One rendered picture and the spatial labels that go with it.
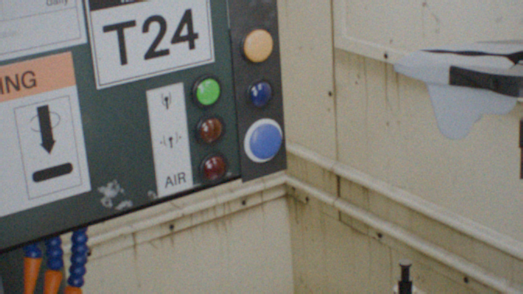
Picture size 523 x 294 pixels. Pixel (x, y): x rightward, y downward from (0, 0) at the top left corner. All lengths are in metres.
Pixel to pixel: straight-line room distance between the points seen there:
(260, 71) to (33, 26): 0.19
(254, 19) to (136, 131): 0.13
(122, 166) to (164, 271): 1.35
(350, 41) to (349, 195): 0.34
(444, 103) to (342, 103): 1.23
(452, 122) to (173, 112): 0.21
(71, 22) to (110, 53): 0.04
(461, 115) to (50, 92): 0.29
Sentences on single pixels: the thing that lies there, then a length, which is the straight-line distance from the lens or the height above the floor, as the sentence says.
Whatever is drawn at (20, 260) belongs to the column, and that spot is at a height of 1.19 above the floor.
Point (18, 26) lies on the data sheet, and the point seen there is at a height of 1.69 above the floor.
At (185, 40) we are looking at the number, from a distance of 0.71.
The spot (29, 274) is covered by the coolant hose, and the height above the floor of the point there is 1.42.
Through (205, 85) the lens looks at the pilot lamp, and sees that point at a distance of 0.73.
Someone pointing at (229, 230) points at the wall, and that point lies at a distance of 2.10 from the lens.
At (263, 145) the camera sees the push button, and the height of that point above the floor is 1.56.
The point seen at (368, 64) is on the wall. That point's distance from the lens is 1.81.
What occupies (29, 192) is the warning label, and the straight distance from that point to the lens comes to 0.69.
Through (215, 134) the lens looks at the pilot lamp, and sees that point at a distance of 0.74.
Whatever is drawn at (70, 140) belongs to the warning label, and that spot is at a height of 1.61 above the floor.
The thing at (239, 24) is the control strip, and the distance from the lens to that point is 0.74.
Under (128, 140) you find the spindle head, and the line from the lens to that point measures 0.71.
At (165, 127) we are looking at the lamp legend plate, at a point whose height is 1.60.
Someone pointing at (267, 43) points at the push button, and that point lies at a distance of 0.75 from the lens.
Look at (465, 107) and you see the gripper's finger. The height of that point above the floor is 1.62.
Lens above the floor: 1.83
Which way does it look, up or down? 21 degrees down
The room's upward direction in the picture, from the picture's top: 4 degrees counter-clockwise
